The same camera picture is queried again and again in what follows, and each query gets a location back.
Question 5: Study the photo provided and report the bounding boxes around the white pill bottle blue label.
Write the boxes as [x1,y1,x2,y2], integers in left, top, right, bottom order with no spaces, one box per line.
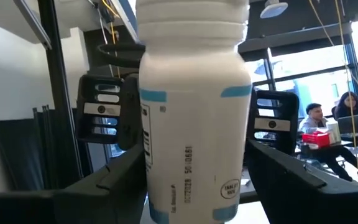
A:
[136,0,253,224]

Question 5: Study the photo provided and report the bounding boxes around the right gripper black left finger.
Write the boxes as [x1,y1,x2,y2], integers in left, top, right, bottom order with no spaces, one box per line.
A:
[0,73,149,224]

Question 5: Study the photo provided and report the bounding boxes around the white ceiling lamp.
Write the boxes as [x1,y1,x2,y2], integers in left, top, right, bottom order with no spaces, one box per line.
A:
[259,0,289,19]

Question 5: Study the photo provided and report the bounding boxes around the person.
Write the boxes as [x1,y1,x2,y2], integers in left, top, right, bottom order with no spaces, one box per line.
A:
[333,91,358,123]
[298,102,358,183]

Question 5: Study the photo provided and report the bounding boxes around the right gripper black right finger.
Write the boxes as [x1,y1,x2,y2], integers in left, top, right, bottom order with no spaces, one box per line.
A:
[246,89,358,224]

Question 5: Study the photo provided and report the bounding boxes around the black room table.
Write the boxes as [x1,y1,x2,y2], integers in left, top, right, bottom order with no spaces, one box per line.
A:
[300,133,358,156]

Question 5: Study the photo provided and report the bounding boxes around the white container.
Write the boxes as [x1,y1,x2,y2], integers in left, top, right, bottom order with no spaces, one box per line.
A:
[325,121,342,144]

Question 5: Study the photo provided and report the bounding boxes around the black aluminium table frame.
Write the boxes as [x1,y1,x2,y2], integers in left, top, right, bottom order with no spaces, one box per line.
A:
[37,0,85,187]

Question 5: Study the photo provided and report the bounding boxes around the dark folded panels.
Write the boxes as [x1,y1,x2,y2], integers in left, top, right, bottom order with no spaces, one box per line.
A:
[0,105,83,192]

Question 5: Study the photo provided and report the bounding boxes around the red box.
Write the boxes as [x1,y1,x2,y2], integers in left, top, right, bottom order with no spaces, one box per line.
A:
[301,132,331,150]

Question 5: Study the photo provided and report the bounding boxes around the black looped cable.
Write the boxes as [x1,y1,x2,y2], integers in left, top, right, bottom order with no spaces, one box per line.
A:
[97,42,146,68]

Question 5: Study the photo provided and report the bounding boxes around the grey laptop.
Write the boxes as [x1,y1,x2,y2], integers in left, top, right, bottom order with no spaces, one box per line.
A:
[337,113,358,135]

